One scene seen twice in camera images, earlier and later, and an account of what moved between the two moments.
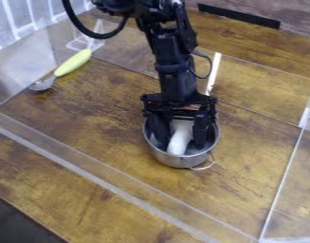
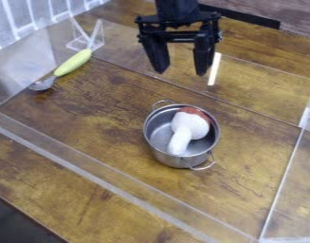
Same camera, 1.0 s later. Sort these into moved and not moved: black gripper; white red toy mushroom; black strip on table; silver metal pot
Moved: black gripper
Not moved: white red toy mushroom; black strip on table; silver metal pot
